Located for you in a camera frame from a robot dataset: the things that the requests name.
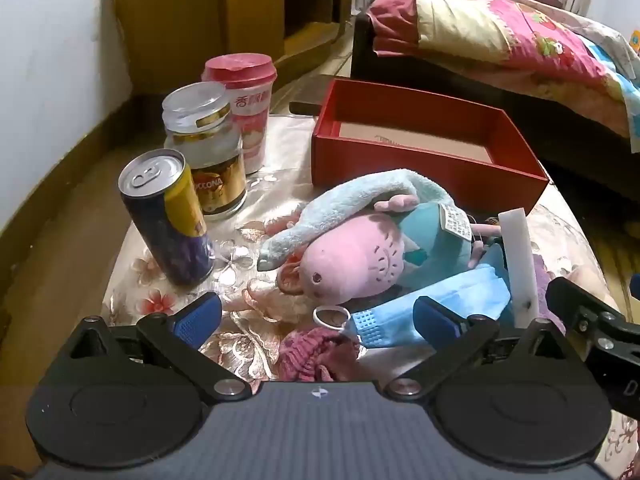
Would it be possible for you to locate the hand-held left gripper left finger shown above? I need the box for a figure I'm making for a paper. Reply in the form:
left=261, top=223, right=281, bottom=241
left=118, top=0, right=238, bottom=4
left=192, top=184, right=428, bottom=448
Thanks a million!
left=64, top=291, right=252, bottom=404

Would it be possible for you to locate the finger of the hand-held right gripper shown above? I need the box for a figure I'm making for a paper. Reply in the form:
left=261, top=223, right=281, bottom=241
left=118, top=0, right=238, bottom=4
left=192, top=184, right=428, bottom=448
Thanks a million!
left=546, top=276, right=640, bottom=361

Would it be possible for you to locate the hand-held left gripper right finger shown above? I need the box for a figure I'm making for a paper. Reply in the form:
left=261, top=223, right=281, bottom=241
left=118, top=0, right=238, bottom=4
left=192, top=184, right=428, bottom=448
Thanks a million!
left=382, top=296, right=586, bottom=402

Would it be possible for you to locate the purple cloth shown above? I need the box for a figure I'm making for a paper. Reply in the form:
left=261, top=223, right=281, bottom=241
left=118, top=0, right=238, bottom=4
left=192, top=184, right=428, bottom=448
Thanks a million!
left=532, top=255, right=566, bottom=333

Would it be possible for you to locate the blue face mask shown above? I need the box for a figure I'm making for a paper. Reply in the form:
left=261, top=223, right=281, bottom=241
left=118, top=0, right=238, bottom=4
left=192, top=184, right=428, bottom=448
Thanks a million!
left=312, top=265, right=513, bottom=350

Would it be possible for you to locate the white foam block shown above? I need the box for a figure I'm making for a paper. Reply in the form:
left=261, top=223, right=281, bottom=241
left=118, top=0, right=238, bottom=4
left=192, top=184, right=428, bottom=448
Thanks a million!
left=497, top=207, right=541, bottom=328

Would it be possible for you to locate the pink plush toy teal dress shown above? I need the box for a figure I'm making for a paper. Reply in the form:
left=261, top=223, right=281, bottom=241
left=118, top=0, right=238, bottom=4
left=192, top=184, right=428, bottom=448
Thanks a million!
left=277, top=192, right=501, bottom=308

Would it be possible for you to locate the red cardboard box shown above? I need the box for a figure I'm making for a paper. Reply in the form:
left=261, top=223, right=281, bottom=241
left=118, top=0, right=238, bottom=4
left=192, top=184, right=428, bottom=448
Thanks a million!
left=311, top=78, right=551, bottom=217

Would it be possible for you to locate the purple and yellow drink can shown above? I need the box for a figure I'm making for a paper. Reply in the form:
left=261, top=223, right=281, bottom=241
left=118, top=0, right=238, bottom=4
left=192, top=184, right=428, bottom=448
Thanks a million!
left=117, top=149, right=216, bottom=287

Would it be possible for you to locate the pink knitted cloth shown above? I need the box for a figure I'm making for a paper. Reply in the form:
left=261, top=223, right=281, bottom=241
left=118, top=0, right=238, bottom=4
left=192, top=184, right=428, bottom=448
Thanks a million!
left=279, top=329, right=361, bottom=383

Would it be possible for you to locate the glass jar with gold label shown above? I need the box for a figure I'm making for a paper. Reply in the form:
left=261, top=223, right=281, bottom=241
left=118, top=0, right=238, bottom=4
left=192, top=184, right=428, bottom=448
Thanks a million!
left=161, top=81, right=248, bottom=222

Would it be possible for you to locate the floral tablecloth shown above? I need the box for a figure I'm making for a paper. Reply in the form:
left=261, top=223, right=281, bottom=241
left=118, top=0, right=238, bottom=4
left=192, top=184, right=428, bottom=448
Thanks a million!
left=100, top=115, right=640, bottom=480

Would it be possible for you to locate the red-lidded milk tea cup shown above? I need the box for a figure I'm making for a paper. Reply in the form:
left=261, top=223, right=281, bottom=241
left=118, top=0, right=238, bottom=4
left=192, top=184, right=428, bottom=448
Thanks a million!
left=201, top=53, right=278, bottom=176

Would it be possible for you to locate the pink printed blanket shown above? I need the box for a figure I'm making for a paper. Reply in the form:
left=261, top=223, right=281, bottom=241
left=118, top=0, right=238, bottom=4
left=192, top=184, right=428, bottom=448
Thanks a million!
left=367, top=0, right=640, bottom=153

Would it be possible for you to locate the wooden cabinet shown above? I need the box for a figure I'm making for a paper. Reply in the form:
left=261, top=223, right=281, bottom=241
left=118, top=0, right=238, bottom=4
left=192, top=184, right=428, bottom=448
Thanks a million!
left=105, top=0, right=351, bottom=93

